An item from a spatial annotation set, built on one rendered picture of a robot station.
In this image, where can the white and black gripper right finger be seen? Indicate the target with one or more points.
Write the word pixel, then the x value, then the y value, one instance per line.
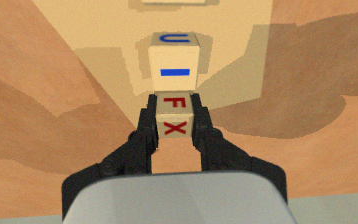
pixel 218 153

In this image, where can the tan flat mat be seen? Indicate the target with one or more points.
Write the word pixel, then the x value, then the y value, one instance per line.
pixel 111 38

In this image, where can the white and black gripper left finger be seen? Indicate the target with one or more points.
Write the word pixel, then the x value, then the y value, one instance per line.
pixel 133 157

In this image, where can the cream letter block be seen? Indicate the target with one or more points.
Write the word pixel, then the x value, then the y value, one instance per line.
pixel 174 2
pixel 174 115
pixel 174 61

